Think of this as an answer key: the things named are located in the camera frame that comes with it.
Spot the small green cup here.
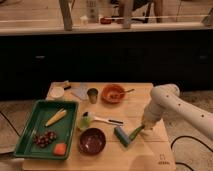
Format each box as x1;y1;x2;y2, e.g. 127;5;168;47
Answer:
77;116;90;131

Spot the dark grape bunch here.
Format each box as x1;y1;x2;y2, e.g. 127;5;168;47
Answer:
34;131;57;148

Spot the dark maroon bowl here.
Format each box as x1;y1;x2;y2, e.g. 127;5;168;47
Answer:
78;128;106;155

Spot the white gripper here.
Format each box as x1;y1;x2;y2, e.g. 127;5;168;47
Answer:
141;102;164;130

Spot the metal cup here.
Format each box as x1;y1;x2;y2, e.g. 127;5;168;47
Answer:
87;88;98;104

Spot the orange carrot piece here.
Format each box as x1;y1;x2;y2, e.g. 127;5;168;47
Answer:
53;143;67;156

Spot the small brown brush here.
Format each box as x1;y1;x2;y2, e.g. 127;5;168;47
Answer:
58;80;71;90

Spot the green pepper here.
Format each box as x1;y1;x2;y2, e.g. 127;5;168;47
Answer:
129;124;145;141

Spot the orange bowl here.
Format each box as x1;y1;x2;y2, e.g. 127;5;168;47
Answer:
101;84;125;104

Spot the white round lid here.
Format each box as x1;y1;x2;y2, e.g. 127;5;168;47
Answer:
50;86;64;99

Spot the black cable left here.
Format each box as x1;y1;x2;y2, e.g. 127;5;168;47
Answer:
0;110;22;138

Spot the red object on shelf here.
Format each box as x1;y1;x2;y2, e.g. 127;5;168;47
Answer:
100;17;112;25

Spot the green plastic tray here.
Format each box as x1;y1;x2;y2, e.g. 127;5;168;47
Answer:
14;100;78;160

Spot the black cable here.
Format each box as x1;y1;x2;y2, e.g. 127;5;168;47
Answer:
170;134;213;171
0;110;22;138

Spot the teal rectangular sponge block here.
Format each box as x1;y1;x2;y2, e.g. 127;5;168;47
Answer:
114;126;131;147

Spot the grey cloth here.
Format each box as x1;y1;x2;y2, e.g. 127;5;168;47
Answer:
71;83;87;100

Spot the black cable right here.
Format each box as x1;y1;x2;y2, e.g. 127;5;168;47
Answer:
170;134;213;171

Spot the yellow corn cob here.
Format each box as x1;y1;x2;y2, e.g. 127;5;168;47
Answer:
45;109;67;127

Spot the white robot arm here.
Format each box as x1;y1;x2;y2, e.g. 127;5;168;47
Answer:
141;84;213;141

